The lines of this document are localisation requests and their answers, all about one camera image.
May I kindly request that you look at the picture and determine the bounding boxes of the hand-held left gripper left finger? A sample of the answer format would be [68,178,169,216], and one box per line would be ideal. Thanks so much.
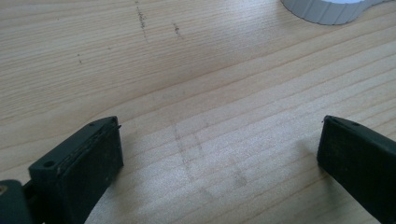
[28,116,124,224]

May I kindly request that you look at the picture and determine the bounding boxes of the white round ribbed holder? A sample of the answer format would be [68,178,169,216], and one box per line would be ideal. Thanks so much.
[279,0,396,26]

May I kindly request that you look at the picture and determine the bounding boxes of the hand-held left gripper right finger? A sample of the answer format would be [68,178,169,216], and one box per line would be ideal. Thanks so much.
[317,115,396,224]

